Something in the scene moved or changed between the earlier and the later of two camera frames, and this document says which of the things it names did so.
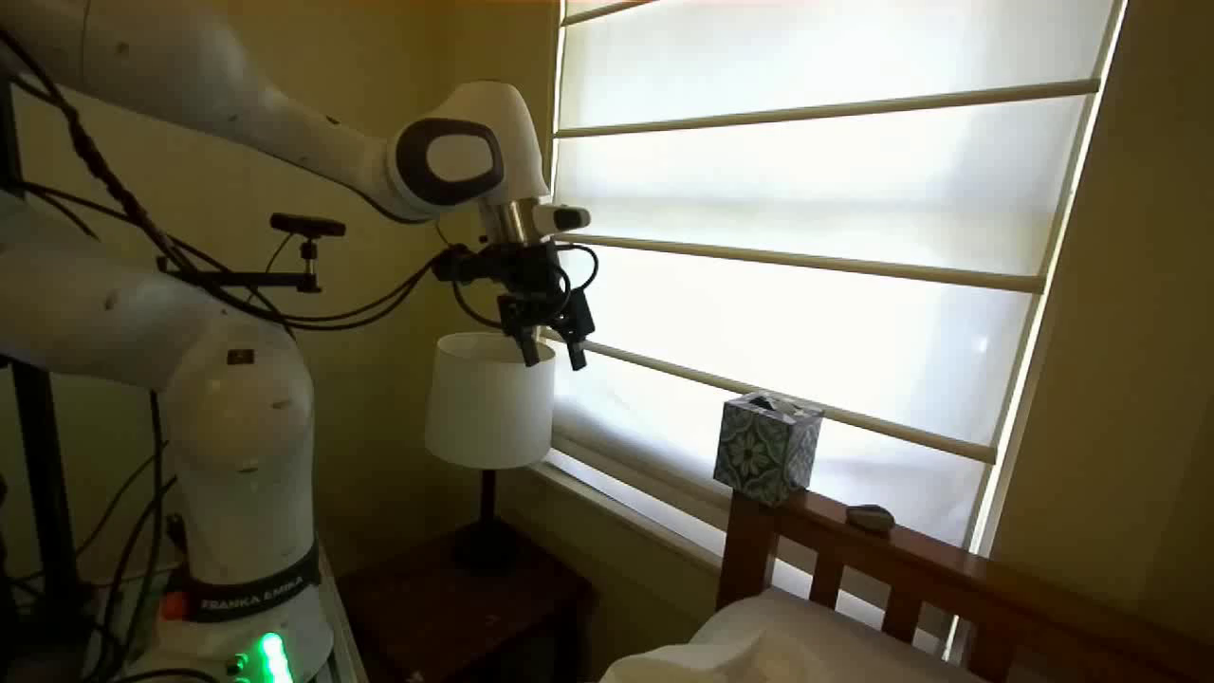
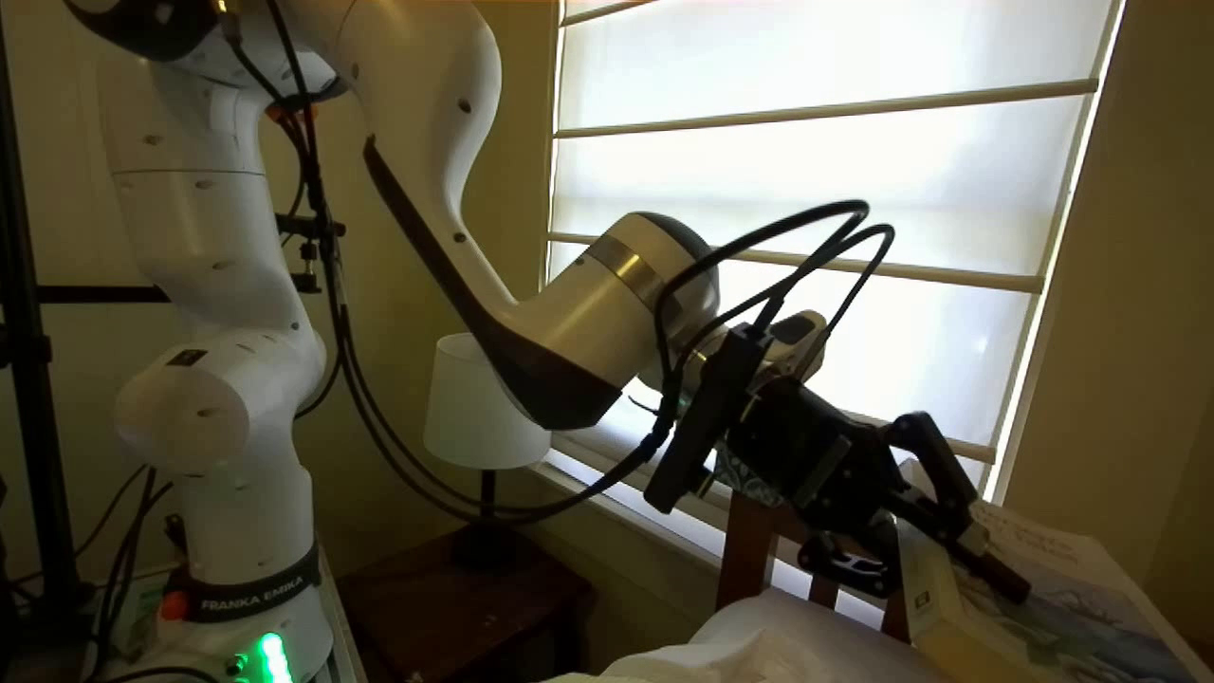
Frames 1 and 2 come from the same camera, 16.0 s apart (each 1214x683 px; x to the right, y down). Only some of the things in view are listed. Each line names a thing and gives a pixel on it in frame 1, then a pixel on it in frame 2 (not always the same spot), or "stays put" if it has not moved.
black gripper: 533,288 -> 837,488
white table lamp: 486,412 stays put
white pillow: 782,633 stays put
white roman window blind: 845,203 stays put
